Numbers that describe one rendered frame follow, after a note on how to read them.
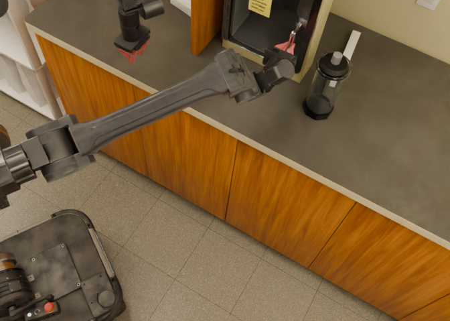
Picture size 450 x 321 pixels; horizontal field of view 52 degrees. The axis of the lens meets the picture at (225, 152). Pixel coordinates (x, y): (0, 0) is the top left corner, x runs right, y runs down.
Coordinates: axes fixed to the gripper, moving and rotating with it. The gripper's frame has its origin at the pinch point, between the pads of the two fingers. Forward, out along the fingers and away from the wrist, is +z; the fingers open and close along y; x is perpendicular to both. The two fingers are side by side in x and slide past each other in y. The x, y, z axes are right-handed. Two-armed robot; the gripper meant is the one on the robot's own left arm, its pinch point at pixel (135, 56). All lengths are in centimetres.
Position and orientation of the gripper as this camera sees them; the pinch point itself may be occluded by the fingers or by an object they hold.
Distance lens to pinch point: 151.2
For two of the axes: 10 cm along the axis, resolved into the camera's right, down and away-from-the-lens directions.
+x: -8.7, -4.5, 2.1
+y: 5.0, -7.3, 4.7
